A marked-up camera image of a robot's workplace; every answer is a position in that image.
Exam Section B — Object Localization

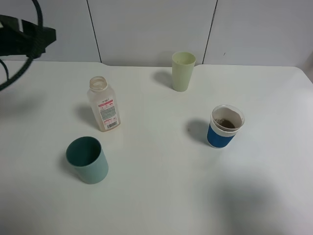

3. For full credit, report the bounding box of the black braided cable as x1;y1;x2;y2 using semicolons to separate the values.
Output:
0;0;45;92

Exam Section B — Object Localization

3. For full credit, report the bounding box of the clear plastic drink bottle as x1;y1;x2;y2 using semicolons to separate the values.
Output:
87;76;121;132

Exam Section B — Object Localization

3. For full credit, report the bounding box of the blue banded glass cup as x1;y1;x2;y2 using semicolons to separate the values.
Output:
207;105;245;148

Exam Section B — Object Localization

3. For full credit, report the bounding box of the teal plastic cup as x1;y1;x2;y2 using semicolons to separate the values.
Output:
66;136;109;184

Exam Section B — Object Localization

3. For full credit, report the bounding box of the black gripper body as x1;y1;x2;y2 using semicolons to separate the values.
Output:
0;15;56;58

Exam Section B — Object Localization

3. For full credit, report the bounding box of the light green plastic cup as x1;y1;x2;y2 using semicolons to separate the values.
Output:
172;52;196;92

